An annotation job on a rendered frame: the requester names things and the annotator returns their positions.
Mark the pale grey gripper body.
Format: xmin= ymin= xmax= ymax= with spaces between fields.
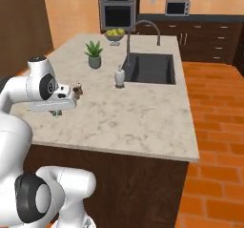
xmin=29 ymin=93 xmax=78 ymax=114

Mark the brown salt shaker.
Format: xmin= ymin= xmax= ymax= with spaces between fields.
xmin=72 ymin=86 xmax=81 ymax=100

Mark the brown pepper shaker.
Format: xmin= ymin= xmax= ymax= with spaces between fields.
xmin=76 ymin=82 xmax=84 ymax=96

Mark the green plant in grey pot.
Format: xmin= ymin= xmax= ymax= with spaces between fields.
xmin=84 ymin=39 xmax=105 ymax=70

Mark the white soap dispenser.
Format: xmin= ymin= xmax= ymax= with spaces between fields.
xmin=113 ymin=64 xmax=127 ymax=89

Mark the dark wood tall cupboard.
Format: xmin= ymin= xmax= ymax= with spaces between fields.
xmin=0 ymin=0 xmax=54 ymax=77

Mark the grey fruit bowl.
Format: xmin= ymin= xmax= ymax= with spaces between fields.
xmin=104 ymin=33 xmax=127 ymax=47

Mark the grey arched tap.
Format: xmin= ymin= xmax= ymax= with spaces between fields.
xmin=126 ymin=19 xmax=162 ymax=60

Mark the dark grey sink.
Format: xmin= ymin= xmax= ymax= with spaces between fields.
xmin=121 ymin=52 xmax=177 ymax=86

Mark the dark wood island cabinet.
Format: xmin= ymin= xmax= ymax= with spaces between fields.
xmin=22 ymin=143 xmax=191 ymax=228

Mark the silver toaster oven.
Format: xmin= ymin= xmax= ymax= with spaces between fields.
xmin=164 ymin=0 xmax=192 ymax=17

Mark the dark wood cupboard run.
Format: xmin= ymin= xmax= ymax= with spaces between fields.
xmin=136 ymin=13 xmax=244 ymax=67

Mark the steel wall oven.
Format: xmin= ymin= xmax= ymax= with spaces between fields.
xmin=98 ymin=0 xmax=138 ymax=33

